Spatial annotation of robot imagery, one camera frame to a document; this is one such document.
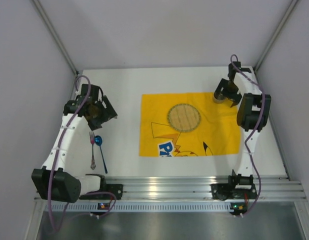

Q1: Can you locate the small grey ceramic cup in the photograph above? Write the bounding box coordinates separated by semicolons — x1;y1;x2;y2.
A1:
212;92;226;104

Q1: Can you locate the blue metal spoon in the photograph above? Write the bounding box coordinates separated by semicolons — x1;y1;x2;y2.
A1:
94;135;108;174

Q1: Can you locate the pink metal fork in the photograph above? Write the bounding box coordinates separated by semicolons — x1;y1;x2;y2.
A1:
89;131;96;170

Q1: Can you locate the yellow Pikachu cloth placemat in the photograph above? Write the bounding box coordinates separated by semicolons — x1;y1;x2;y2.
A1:
139;92;241;157

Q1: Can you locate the round woven bamboo plate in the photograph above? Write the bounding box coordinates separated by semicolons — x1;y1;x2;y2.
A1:
167;103;201;133

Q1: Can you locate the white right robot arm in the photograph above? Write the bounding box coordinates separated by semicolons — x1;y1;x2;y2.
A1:
213;60;272;189

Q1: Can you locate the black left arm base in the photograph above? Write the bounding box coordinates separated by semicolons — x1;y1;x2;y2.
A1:
79;184;124;200

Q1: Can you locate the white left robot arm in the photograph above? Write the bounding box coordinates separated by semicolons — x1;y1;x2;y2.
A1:
31;83;118;203

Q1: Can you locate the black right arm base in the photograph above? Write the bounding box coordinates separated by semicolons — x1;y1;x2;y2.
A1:
210;183;257;201

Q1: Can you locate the slotted grey cable duct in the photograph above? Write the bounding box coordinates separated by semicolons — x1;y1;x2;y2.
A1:
44;202;235;213

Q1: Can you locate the aluminium mounting rail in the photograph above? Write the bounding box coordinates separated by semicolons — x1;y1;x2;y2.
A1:
105;176;306;202

